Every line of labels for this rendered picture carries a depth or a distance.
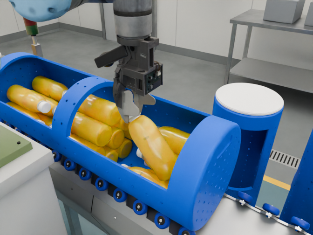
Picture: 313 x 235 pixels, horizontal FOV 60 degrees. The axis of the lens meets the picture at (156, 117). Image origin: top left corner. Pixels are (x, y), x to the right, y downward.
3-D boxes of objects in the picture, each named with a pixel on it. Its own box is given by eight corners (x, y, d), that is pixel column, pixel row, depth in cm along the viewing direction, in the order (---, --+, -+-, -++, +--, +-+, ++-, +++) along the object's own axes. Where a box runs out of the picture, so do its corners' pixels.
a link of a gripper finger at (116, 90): (116, 110, 61) (118, 72, 57) (112, 107, 62) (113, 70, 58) (130, 104, 65) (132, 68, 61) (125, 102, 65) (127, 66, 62)
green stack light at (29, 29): (31, 35, 149) (29, 26, 146) (24, 33, 152) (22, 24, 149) (41, 33, 153) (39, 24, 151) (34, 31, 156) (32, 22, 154)
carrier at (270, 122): (196, 206, 176) (200, 248, 152) (211, 83, 129) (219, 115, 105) (241, 209, 174) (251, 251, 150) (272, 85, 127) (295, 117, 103)
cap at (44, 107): (37, 111, 93) (40, 113, 92) (40, 100, 92) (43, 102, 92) (47, 112, 96) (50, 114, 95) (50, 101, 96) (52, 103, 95)
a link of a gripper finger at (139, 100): (153, 120, 67) (148, 91, 61) (134, 113, 70) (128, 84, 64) (160, 113, 69) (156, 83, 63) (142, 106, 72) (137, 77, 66)
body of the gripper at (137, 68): (143, 100, 57) (141, 44, 51) (113, 89, 62) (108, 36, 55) (163, 86, 63) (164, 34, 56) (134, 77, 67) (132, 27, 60)
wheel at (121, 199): (126, 190, 78) (130, 190, 79) (115, 183, 80) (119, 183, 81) (121, 205, 78) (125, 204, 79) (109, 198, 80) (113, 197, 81)
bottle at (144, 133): (160, 177, 73) (121, 120, 71) (182, 163, 73) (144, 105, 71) (161, 187, 66) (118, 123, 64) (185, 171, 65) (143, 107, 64)
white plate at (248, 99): (212, 81, 128) (212, 84, 128) (220, 112, 104) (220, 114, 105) (272, 83, 126) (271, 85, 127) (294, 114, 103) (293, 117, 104)
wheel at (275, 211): (278, 215, 72) (281, 208, 72) (261, 207, 74) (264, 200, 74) (277, 217, 76) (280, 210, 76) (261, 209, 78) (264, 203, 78)
